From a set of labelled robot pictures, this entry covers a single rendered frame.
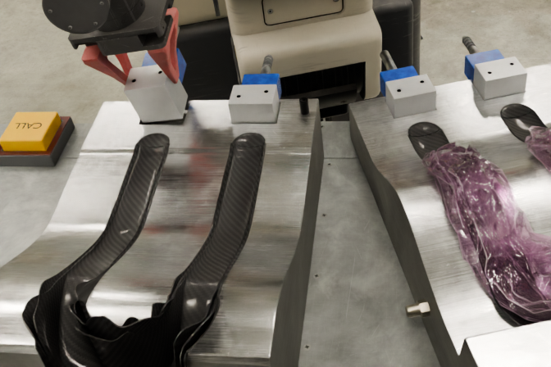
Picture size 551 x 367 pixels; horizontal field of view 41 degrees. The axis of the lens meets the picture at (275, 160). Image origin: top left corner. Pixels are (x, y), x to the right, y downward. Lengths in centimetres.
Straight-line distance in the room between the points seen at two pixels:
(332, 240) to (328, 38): 41
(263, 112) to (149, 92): 13
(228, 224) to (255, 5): 46
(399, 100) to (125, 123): 32
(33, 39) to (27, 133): 199
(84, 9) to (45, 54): 219
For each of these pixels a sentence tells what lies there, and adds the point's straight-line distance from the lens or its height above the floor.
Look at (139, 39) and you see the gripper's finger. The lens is 77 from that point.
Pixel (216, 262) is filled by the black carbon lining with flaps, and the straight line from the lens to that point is 68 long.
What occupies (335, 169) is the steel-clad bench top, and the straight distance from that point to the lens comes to 89.
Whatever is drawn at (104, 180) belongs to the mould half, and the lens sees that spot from 82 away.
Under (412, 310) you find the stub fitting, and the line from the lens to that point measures 70.
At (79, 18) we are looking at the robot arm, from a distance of 69.
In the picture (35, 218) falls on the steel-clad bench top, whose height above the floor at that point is 80.
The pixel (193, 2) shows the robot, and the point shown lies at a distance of 139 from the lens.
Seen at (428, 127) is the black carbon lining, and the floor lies 85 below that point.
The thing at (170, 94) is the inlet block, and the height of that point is 93.
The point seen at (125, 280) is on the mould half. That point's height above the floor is 93.
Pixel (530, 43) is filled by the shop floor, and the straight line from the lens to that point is 258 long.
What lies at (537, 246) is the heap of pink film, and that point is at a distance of 69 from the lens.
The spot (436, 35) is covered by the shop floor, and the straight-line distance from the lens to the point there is 260.
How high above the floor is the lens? 140
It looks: 41 degrees down
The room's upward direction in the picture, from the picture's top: 9 degrees counter-clockwise
